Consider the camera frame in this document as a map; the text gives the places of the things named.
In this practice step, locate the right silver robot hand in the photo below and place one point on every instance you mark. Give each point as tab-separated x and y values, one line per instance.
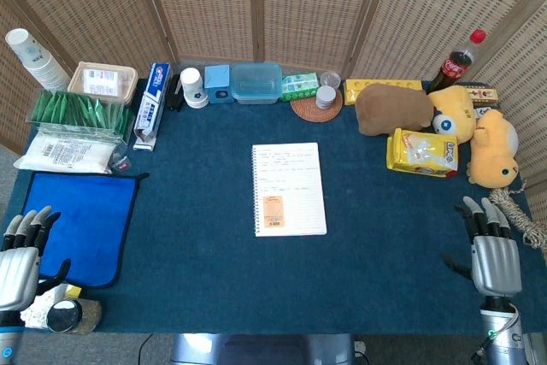
495	262

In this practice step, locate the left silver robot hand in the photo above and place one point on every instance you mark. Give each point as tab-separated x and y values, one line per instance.
17	266

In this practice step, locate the white spiral notebook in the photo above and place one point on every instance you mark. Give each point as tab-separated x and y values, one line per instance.
295	194

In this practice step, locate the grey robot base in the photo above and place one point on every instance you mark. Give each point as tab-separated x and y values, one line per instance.
260	350

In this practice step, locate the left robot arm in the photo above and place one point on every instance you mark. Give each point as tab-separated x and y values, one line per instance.
8	339

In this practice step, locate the white printed packet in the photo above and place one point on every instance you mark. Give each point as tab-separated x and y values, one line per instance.
38	309

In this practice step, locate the small yellow block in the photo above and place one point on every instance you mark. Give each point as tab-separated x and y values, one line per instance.
73	291

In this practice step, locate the glass jar black lid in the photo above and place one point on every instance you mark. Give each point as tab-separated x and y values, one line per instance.
70	317

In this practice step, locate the blue microfibre cloth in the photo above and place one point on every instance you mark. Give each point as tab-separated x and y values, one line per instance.
81	219

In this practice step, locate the yellow chick plush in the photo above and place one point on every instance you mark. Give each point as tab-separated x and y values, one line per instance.
493	147

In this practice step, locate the white powder bag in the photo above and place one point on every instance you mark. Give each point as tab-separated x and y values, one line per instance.
64	153

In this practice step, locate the yellow snack bag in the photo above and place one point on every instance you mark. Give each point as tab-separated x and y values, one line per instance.
421	153

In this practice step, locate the small black red gadget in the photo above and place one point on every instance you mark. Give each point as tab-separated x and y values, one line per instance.
120	163

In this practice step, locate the small white card box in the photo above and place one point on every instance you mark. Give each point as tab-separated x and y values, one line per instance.
482	112

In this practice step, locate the yellow plush with big eye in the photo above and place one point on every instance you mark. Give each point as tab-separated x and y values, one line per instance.
455	108

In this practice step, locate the bag of green packets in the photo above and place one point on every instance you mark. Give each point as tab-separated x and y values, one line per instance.
77	113

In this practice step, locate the flat box red print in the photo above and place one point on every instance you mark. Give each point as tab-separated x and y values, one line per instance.
485	93

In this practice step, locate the brown plush toy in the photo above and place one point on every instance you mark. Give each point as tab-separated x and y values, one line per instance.
393	109

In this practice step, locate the dark blue table mat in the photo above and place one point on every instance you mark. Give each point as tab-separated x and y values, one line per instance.
213	262

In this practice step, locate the stack of paper cups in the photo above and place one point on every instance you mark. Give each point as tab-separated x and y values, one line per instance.
40	66

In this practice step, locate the cola bottle red cap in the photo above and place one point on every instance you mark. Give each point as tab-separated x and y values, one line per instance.
455	63

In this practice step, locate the beige lidded food box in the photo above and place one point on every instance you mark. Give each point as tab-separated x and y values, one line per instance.
102	82

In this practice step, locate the yellow plastic tray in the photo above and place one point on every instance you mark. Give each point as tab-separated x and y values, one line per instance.
384	84

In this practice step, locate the toothpaste box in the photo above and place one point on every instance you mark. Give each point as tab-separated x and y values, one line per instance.
151	104

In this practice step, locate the white jar grey lid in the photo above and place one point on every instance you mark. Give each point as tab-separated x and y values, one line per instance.
326	97

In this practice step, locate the round woven coaster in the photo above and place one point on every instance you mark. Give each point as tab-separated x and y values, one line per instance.
307	112

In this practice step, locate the small clear jar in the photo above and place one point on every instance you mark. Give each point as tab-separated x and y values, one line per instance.
330	79

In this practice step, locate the white paper cup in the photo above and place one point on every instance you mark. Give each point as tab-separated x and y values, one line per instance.
193	87

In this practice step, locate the green tissue pack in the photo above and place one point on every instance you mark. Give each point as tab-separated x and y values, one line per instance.
299	86

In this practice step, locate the light blue carton box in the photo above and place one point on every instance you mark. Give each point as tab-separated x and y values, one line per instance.
217	83

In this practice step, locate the clear blue plastic container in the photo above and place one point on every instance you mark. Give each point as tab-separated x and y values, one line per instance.
256	83

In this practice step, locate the woven bamboo folding screen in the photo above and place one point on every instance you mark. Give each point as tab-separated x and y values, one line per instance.
299	6

